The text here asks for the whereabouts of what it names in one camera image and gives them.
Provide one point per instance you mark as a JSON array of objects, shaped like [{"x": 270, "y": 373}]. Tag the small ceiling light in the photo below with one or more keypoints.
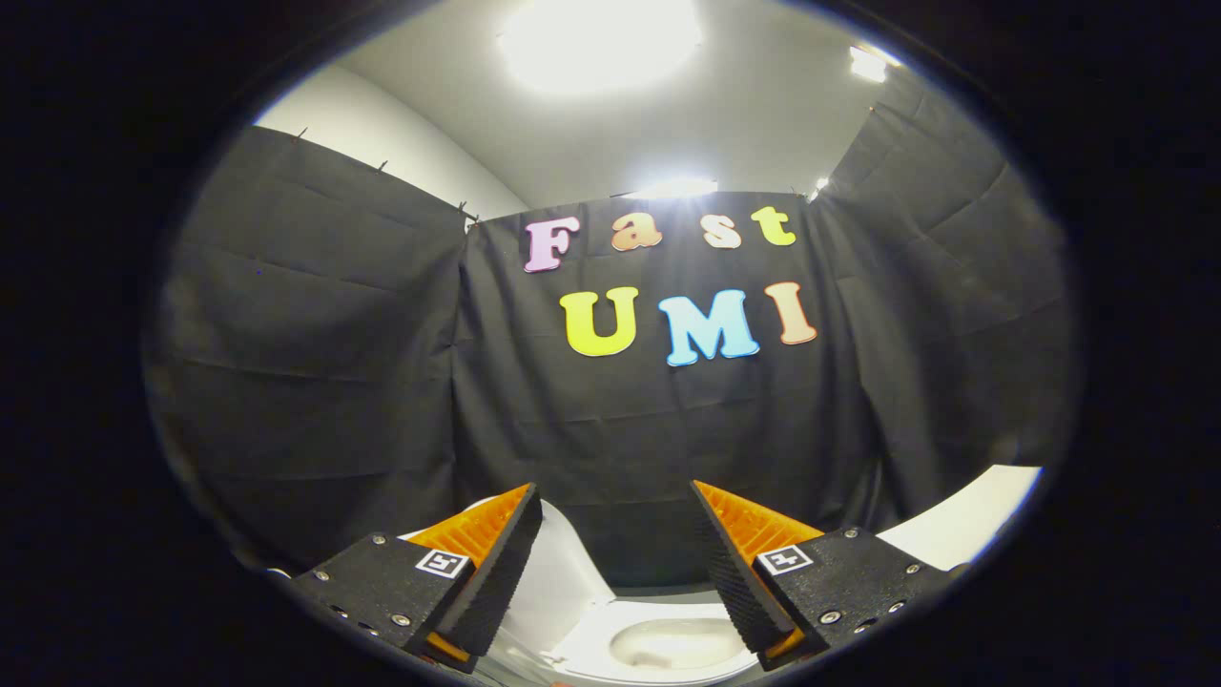
[{"x": 868, "y": 64}]

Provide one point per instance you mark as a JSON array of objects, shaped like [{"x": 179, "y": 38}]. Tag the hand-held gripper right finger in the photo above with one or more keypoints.
[{"x": 736, "y": 582}]

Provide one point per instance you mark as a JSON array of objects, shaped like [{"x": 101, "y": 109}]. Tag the large ceiling light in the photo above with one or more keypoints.
[{"x": 599, "y": 43}]

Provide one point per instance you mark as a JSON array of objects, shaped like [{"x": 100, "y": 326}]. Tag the black backdrop cloth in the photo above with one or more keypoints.
[{"x": 610, "y": 429}]

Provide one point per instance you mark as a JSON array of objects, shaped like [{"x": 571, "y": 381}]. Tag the ceiling light behind cloth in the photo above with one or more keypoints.
[{"x": 672, "y": 187}]

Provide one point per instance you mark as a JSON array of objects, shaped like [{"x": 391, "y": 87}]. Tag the white toilet seat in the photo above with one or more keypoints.
[{"x": 593, "y": 632}]

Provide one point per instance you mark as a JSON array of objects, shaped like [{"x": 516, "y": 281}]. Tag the white panelled board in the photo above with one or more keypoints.
[{"x": 963, "y": 520}]

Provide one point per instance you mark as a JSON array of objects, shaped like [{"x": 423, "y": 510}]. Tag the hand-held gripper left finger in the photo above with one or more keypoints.
[{"x": 496, "y": 577}]

